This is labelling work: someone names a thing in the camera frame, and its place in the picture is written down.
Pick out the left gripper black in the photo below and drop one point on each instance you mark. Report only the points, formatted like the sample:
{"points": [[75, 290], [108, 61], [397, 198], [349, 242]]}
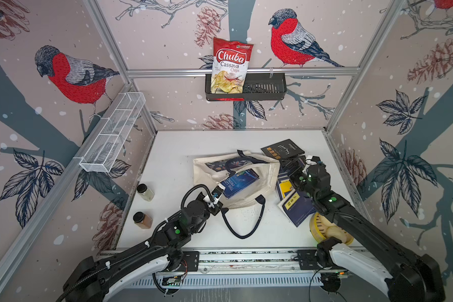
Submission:
{"points": [[217, 209]]}

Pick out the Little Prince book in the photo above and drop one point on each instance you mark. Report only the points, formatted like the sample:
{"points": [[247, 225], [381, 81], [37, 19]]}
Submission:
{"points": [[239, 182]]}

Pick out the dark blue thin book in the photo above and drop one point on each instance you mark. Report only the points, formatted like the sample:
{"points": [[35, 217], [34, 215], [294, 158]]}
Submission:
{"points": [[282, 176], [296, 207]]}

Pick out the cream canvas tote bag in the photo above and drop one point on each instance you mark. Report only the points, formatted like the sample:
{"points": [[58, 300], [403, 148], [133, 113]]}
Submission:
{"points": [[211, 171]]}

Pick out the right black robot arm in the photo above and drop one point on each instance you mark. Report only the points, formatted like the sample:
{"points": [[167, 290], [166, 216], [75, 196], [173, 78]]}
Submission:
{"points": [[397, 272]]}

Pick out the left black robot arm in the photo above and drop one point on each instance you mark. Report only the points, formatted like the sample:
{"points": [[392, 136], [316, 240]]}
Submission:
{"points": [[100, 280]]}

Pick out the Chuba cassava chips bag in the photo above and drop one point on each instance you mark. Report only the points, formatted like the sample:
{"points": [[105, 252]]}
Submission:
{"points": [[230, 64]]}

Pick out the yellow bamboo steamer basket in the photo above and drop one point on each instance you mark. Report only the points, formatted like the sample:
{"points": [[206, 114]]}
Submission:
{"points": [[322, 229]]}

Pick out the clear spice jar black lid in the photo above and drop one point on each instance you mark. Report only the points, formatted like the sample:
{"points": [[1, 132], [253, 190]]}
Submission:
{"points": [[145, 192]]}

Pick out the brown spice jar black lid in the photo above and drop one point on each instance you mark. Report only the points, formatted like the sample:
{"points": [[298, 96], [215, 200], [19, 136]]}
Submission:
{"points": [[142, 220]]}

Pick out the circuit board under left base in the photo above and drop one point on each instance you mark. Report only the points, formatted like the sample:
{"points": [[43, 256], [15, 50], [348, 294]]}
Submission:
{"points": [[171, 282]]}

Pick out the circuit board under base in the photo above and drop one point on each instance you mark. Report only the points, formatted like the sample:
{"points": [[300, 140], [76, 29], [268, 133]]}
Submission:
{"points": [[331, 276], [171, 282]]}

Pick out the circuit board under right base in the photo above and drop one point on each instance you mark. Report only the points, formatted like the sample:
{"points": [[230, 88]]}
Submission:
{"points": [[331, 276]]}

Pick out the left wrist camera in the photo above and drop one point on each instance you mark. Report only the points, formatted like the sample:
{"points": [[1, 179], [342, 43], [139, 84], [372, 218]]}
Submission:
{"points": [[216, 194]]}

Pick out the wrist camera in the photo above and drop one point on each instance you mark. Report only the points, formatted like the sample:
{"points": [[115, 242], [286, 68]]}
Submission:
{"points": [[216, 194], [313, 160]]}

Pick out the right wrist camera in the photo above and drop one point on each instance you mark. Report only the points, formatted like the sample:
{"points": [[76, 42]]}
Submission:
{"points": [[313, 160]]}

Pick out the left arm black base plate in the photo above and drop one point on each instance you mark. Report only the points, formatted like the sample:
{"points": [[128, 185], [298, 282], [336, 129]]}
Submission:
{"points": [[190, 261]]}

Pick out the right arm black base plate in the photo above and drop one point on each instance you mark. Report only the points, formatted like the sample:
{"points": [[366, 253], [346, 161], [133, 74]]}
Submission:
{"points": [[311, 259]]}

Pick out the black wire wall basket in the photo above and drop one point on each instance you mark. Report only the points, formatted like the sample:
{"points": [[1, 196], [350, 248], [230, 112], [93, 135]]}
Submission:
{"points": [[257, 87]]}

